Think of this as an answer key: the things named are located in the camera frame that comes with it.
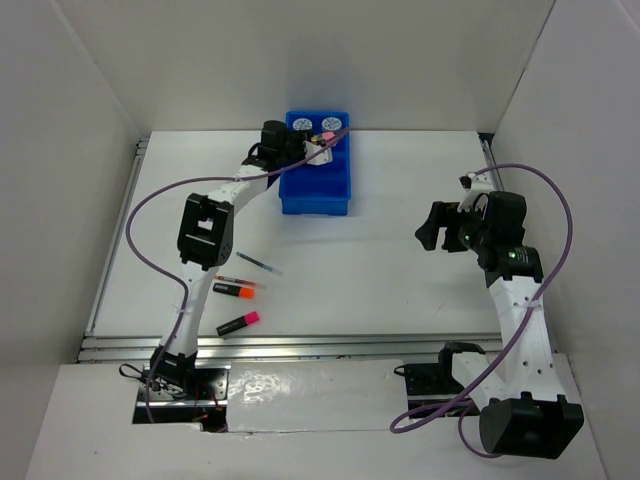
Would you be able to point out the aluminium rail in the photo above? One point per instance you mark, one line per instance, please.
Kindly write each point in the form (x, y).
(141, 148)
(212, 349)
(486, 140)

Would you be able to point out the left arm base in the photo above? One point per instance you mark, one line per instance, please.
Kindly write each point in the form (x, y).
(202, 401)

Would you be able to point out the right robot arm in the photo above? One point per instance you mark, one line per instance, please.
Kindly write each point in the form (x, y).
(523, 407)

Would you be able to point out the right side aluminium rail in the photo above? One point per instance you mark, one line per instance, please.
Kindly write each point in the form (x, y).
(486, 140)

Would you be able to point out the blue pen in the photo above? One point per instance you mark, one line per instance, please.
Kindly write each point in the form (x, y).
(260, 264)

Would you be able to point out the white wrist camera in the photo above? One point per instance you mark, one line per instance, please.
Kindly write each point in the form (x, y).
(474, 186)
(318, 155)

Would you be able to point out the aluminium front rail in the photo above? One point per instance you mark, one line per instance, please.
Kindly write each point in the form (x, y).
(212, 349)

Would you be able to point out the left side aluminium rail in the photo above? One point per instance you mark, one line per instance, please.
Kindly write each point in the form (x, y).
(141, 148)

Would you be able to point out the white cover plate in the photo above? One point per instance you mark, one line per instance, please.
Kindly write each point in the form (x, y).
(314, 396)

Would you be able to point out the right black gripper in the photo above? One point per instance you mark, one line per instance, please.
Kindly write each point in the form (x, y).
(446, 214)

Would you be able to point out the blue cleaning gel jar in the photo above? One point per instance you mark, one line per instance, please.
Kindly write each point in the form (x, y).
(332, 125)
(302, 123)

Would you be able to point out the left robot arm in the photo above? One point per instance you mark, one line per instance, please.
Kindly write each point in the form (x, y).
(205, 243)

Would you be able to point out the orange highlighter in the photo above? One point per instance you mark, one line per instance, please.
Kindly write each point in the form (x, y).
(234, 290)

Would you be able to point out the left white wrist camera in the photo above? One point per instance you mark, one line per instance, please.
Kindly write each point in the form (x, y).
(318, 155)

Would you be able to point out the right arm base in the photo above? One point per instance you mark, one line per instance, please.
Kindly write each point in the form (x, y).
(432, 382)

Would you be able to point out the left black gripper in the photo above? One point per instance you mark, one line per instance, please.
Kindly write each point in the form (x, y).
(299, 137)

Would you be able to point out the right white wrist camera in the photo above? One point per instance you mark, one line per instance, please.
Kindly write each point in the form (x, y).
(474, 186)

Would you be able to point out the blue compartment tray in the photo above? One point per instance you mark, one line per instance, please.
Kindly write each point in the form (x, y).
(319, 190)

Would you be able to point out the pink highlighter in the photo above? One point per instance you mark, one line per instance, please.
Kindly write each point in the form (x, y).
(238, 324)

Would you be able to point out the red pen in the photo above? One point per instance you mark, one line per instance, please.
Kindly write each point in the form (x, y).
(238, 281)

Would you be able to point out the pink capped bottle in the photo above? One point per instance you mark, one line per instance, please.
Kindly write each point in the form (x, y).
(323, 138)

